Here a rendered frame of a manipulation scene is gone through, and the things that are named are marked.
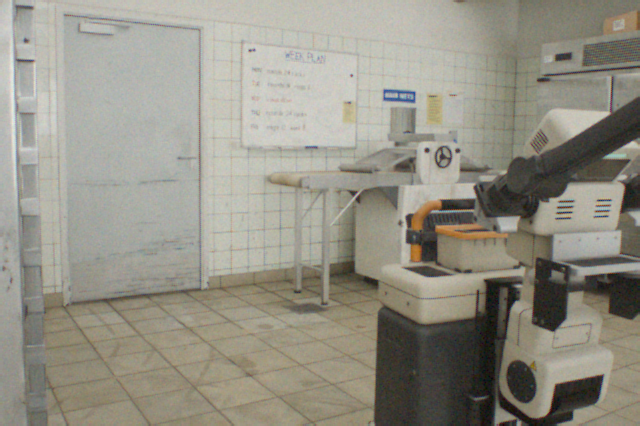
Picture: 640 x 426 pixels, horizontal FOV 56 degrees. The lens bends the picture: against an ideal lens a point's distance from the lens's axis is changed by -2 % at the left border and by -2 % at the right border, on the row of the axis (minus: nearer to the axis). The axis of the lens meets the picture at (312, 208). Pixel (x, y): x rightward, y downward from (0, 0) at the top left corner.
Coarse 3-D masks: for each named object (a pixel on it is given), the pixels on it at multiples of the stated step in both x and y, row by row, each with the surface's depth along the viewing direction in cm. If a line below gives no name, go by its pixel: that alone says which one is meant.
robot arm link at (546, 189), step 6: (540, 180) 123; (546, 180) 123; (540, 186) 123; (546, 186) 124; (552, 186) 124; (558, 186) 124; (534, 192) 125; (540, 192) 125; (546, 192) 125; (552, 192) 125; (528, 198) 125; (540, 198) 127; (546, 198) 127
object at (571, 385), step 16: (496, 352) 161; (496, 368) 161; (496, 384) 161; (560, 384) 143; (576, 384) 145; (592, 384) 147; (496, 400) 161; (560, 400) 142; (576, 400) 144; (592, 400) 147; (496, 416) 162; (512, 416) 164; (528, 416) 152; (544, 416) 147; (560, 416) 153
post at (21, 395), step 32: (0, 0) 63; (0, 32) 63; (0, 64) 64; (0, 96) 64; (0, 128) 64; (0, 160) 65; (0, 192) 65; (0, 224) 65; (0, 256) 66; (0, 288) 66; (0, 320) 66; (0, 352) 67; (0, 384) 67; (0, 416) 67
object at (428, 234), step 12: (408, 216) 190; (432, 216) 193; (444, 216) 195; (456, 216) 197; (468, 216) 199; (408, 228) 183; (432, 228) 192; (408, 240) 182; (420, 240) 180; (432, 240) 187; (432, 252) 189
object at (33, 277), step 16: (16, 16) 103; (32, 16) 104; (16, 32) 104; (32, 32) 105; (32, 64) 105; (32, 80) 105; (32, 128) 106; (32, 144) 106; (32, 176) 107; (32, 192) 107; (32, 224) 108; (32, 240) 108; (32, 272) 109; (32, 288) 109; (32, 320) 109; (32, 336) 110; (32, 368) 110; (32, 384) 111; (32, 416) 111
